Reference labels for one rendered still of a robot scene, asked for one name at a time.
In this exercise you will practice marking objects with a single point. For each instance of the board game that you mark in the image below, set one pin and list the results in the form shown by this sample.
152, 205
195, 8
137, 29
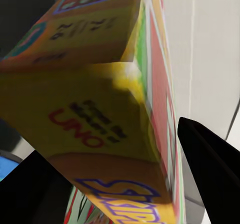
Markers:
8, 162
81, 210
90, 87

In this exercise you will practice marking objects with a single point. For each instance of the toy box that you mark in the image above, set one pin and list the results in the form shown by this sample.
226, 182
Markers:
204, 46

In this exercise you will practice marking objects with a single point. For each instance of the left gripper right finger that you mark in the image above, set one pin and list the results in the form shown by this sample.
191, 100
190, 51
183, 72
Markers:
215, 165

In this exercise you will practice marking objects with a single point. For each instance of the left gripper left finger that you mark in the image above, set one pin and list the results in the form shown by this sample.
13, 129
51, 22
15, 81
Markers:
34, 193

